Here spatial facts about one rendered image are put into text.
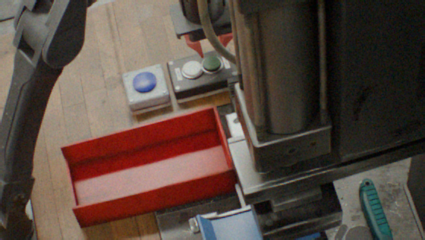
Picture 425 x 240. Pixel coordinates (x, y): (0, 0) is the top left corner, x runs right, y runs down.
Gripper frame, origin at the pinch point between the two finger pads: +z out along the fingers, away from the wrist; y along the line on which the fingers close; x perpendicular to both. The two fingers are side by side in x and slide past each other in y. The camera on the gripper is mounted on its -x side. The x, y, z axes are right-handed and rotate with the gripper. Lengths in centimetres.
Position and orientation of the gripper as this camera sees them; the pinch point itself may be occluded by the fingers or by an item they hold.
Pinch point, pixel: (211, 48)
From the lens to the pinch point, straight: 142.2
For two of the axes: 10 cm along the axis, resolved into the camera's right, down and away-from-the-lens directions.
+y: -9.6, 2.6, -0.6
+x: 2.4, 7.8, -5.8
